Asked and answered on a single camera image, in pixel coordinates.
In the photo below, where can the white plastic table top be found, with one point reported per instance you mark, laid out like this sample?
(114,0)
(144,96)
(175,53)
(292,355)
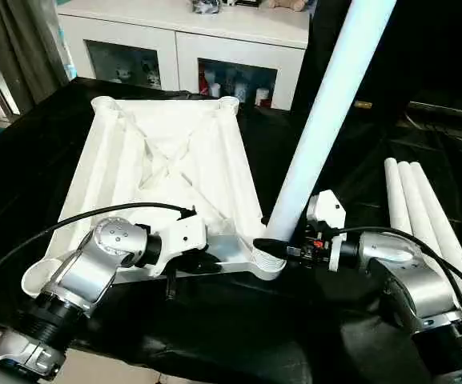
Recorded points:
(154,140)

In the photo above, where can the white plastic table leg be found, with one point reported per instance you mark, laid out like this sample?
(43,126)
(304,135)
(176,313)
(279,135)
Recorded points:
(398,196)
(334,100)
(427,216)
(451,228)

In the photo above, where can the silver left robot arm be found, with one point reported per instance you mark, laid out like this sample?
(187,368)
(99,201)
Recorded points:
(82,272)

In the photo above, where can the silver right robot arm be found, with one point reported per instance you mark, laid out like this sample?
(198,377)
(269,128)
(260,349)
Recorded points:
(419,288)

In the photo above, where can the black mat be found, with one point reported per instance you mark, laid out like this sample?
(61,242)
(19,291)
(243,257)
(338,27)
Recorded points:
(234,320)

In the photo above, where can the small white jar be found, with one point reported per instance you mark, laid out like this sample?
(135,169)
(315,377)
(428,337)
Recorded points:
(263,97)

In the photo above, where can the small red item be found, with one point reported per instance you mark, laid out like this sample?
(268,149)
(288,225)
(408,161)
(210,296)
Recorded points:
(204,84)

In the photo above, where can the small tan tag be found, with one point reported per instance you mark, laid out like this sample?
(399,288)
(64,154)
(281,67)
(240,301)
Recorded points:
(362,105)

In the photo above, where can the long black bar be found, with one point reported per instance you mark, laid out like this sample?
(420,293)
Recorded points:
(447,108)

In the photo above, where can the white cabinet with glass doors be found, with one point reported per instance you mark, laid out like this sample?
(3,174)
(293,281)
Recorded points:
(174,40)

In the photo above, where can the beige plush toy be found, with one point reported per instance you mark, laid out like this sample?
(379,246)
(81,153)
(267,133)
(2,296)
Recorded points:
(288,4)

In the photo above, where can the dark patterned small object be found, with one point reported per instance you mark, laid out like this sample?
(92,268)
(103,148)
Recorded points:
(206,6)

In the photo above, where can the grey curtain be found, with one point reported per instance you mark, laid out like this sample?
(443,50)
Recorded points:
(26,52)

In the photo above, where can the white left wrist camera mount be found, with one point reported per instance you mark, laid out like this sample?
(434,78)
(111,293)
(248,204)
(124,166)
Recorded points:
(182,236)

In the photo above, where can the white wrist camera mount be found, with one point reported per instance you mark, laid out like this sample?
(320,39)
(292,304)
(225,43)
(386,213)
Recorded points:
(332,208)
(182,236)

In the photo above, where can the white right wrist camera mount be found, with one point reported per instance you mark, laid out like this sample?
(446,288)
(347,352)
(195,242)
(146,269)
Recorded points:
(332,208)

